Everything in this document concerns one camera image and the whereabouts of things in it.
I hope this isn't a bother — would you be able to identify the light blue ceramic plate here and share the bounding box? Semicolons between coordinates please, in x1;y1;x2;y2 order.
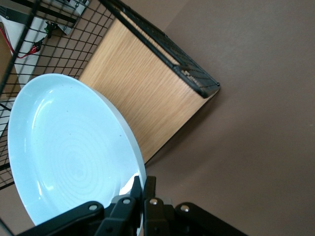
7;73;148;236

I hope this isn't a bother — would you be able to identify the red alligator clip cable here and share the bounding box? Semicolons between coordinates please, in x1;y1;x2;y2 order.
0;26;45;59

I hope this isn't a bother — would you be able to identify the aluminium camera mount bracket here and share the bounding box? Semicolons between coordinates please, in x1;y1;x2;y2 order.
59;0;90;36

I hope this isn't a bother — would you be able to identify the black wire basket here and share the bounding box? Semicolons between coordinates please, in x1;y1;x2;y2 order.
0;0;221;191

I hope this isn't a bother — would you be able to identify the brown cardboard piece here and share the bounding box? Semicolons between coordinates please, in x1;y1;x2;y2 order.
0;22;14;72

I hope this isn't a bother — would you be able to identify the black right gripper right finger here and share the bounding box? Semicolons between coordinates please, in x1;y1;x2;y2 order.
144;176;173;236

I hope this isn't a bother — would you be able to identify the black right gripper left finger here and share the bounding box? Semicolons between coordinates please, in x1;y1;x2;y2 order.
94;176;142;236

